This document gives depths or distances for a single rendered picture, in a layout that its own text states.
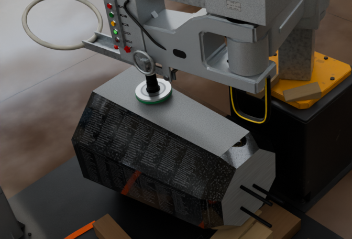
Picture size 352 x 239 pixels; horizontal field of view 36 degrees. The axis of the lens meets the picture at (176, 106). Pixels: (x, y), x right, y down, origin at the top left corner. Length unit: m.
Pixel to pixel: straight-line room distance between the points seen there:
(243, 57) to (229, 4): 0.29
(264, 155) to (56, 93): 2.47
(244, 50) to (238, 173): 0.69
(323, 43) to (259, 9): 2.87
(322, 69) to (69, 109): 2.23
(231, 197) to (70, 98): 2.32
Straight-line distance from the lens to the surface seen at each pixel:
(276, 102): 3.16
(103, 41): 3.29
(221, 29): 2.42
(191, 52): 2.61
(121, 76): 3.39
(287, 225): 3.33
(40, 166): 4.18
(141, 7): 2.72
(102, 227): 3.43
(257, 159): 2.86
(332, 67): 3.38
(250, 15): 2.26
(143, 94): 3.11
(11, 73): 5.35
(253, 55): 2.44
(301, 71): 3.22
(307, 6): 2.92
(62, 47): 3.23
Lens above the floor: 2.71
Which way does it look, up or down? 38 degrees down
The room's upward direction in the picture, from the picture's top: 9 degrees counter-clockwise
